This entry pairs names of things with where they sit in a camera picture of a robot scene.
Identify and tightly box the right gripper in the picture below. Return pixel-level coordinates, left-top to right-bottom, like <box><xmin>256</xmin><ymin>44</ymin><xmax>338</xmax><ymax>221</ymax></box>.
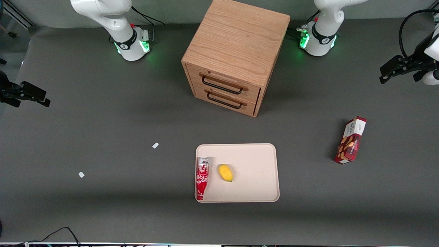
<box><xmin>0</xmin><ymin>70</ymin><xmax>51</xmax><ymax>108</ymax></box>

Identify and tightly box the red cola bottle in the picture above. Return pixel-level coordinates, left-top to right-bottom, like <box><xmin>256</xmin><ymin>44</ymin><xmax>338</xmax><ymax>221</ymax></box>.
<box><xmin>195</xmin><ymin>157</ymin><xmax>210</xmax><ymax>201</ymax></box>

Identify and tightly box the grey table mat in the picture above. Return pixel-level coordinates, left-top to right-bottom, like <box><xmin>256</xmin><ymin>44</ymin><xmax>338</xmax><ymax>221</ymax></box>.
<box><xmin>0</xmin><ymin>17</ymin><xmax>439</xmax><ymax>245</ymax></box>

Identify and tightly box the black base cable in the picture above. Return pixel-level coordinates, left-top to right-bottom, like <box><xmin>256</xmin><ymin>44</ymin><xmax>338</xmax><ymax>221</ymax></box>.
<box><xmin>288</xmin><ymin>10</ymin><xmax>321</xmax><ymax>38</ymax></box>
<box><xmin>131</xmin><ymin>6</ymin><xmax>165</xmax><ymax>43</ymax></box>

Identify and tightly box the black drawer handle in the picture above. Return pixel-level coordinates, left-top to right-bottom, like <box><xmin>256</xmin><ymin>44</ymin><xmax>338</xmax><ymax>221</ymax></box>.
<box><xmin>202</xmin><ymin>75</ymin><xmax>244</xmax><ymax>95</ymax></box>
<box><xmin>207</xmin><ymin>92</ymin><xmax>243</xmax><ymax>109</ymax></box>

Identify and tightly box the black right base cable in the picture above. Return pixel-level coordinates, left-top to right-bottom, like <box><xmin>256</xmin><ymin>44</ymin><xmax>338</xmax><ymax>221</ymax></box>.
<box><xmin>131</xmin><ymin>6</ymin><xmax>165</xmax><ymax>43</ymax></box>

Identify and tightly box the black knob on rod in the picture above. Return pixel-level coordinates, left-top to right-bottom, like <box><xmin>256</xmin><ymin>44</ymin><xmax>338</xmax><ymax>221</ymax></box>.
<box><xmin>0</xmin><ymin>25</ymin><xmax>17</xmax><ymax>38</ymax></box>

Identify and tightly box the yellow mango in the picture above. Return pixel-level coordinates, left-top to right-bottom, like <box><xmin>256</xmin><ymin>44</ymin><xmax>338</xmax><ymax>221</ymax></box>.
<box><xmin>218</xmin><ymin>164</ymin><xmax>234</xmax><ymax>183</ymax></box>

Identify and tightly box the red cookie box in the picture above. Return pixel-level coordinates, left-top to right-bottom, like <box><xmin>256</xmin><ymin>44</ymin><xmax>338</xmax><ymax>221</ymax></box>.
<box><xmin>334</xmin><ymin>116</ymin><xmax>367</xmax><ymax>165</ymax></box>

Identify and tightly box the black floor cable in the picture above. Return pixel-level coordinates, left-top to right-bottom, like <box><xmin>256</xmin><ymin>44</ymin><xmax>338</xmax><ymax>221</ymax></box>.
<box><xmin>26</xmin><ymin>227</ymin><xmax>81</xmax><ymax>246</ymax></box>

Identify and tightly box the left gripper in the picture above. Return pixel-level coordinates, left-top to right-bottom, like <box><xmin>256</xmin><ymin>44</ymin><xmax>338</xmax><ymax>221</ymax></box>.
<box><xmin>379</xmin><ymin>56</ymin><xmax>439</xmax><ymax>85</ymax></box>

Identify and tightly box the wooden drawer front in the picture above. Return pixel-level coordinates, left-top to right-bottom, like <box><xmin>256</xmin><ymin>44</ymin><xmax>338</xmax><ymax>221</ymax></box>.
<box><xmin>193</xmin><ymin>84</ymin><xmax>258</xmax><ymax>116</ymax></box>
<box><xmin>186</xmin><ymin>63</ymin><xmax>262</xmax><ymax>104</ymax></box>

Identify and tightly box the wooden drawer cabinet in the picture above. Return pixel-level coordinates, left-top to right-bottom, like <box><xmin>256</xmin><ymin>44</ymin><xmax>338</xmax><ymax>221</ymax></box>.
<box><xmin>181</xmin><ymin>0</ymin><xmax>291</xmax><ymax>118</ymax></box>

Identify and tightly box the beige plastic tray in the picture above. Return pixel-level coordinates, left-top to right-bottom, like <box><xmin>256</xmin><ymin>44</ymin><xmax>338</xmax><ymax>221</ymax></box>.
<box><xmin>195</xmin><ymin>143</ymin><xmax>280</xmax><ymax>203</ymax></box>

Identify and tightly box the black left base cable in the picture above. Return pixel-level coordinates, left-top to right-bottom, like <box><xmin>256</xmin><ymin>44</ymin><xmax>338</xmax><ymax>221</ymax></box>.
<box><xmin>288</xmin><ymin>10</ymin><xmax>321</xmax><ymax>38</ymax></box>

